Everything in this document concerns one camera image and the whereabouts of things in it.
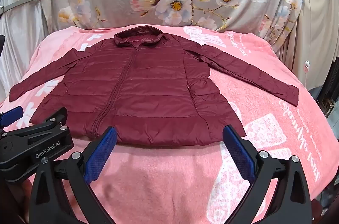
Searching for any grey curtain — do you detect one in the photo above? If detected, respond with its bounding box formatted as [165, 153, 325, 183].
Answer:
[0, 0, 61, 105]

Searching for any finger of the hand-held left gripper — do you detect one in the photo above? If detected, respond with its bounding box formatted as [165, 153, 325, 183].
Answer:
[0, 106, 24, 129]
[5, 107, 72, 151]

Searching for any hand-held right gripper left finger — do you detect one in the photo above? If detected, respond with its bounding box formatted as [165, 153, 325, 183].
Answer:
[30, 126, 118, 224]

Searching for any metal bar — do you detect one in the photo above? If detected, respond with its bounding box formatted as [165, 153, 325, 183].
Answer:
[0, 0, 41, 15]

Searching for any maroon puffer jacket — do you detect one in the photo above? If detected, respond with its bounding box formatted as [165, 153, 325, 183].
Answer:
[9, 25, 300, 146]

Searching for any beige curtain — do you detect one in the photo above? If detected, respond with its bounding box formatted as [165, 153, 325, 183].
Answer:
[297, 0, 339, 89]

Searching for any dark furniture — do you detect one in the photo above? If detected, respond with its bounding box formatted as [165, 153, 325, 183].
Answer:
[318, 55, 339, 119]

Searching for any white cord switch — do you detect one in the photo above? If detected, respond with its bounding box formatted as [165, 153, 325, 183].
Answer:
[303, 0, 311, 88]

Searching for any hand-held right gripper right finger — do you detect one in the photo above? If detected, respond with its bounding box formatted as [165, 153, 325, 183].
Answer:
[222, 126, 312, 224]

